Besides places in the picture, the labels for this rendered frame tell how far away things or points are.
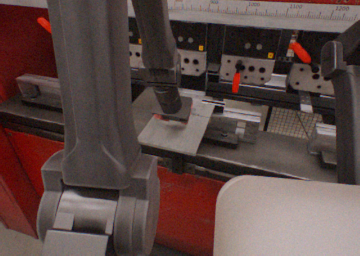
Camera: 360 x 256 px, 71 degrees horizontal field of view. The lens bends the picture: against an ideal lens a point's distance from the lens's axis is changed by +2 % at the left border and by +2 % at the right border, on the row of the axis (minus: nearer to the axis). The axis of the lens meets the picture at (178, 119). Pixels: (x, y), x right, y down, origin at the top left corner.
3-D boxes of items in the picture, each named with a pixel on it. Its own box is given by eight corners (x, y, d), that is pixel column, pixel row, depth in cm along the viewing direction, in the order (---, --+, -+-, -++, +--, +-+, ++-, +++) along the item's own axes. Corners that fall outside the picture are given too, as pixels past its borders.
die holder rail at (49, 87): (23, 97, 117) (15, 78, 111) (33, 91, 122) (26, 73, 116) (119, 116, 104) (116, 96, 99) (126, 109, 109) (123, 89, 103)
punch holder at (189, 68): (160, 71, 84) (157, 18, 74) (169, 61, 90) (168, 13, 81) (204, 76, 80) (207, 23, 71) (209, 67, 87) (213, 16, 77)
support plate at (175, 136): (135, 143, 73) (135, 140, 72) (167, 99, 93) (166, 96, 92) (195, 156, 68) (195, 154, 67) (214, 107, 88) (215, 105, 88)
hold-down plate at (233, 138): (156, 133, 95) (156, 127, 93) (162, 125, 99) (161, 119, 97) (236, 150, 87) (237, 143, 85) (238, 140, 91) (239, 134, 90)
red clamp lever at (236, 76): (231, 93, 76) (235, 63, 70) (233, 87, 79) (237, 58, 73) (236, 94, 75) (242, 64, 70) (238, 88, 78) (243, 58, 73)
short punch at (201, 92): (177, 92, 91) (177, 69, 85) (179, 91, 92) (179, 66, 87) (204, 97, 88) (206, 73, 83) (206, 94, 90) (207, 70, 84)
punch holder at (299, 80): (287, 88, 74) (303, 30, 64) (286, 76, 80) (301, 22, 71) (345, 96, 70) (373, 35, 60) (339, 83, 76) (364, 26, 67)
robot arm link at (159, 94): (148, 90, 56) (173, 90, 55) (152, 65, 59) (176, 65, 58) (155, 105, 62) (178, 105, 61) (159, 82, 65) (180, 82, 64)
